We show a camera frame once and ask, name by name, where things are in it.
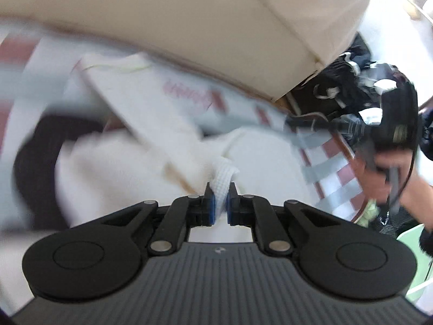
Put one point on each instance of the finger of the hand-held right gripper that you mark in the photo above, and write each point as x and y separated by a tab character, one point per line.
338	124

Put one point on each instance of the bag of green yarn balls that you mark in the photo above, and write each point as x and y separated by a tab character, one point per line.
368	213

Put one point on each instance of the light green box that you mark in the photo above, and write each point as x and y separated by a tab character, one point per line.
419	277

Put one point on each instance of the person's right forearm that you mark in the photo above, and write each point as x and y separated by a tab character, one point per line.
421	193

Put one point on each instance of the cream knit shirt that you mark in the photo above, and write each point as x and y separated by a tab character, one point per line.
264	162

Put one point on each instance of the person's right hand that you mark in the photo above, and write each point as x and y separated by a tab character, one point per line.
373	184

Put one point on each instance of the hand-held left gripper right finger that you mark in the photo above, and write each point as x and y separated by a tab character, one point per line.
231	210

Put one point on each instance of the beige sofa cushion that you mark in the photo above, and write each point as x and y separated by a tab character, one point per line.
169	6

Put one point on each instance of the checkered grey and red rug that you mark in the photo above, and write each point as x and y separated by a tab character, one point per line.
324	169

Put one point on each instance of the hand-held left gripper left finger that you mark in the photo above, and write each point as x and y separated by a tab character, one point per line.
209	206

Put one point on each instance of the pile of dark clothes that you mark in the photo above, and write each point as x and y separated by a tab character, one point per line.
338	78

